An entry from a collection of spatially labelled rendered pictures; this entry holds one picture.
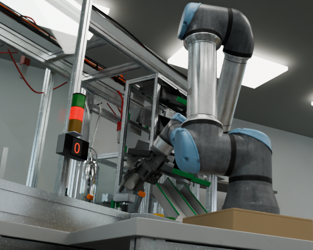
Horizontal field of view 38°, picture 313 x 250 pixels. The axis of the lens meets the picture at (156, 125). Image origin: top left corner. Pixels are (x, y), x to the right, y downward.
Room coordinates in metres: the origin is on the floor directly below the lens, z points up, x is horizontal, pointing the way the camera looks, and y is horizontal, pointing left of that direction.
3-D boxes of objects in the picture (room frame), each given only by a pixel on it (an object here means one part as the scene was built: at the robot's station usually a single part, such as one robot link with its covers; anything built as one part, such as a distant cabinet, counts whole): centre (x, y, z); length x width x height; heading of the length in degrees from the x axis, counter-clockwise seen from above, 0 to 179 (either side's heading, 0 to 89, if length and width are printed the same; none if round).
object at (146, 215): (1.48, -0.03, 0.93); 0.21 x 0.07 x 0.06; 144
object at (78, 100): (1.59, 0.30, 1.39); 0.05 x 0.05 x 0.05
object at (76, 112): (1.59, 0.30, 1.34); 0.05 x 0.05 x 0.05
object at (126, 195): (1.68, 0.10, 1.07); 0.08 x 0.04 x 0.07; 54
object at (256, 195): (1.19, -0.27, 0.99); 0.15 x 0.15 x 0.10
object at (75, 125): (1.59, 0.30, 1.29); 0.05 x 0.05 x 0.05
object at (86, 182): (2.63, 0.39, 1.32); 0.14 x 0.14 x 0.38
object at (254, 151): (1.19, -0.26, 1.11); 0.13 x 0.12 x 0.14; 99
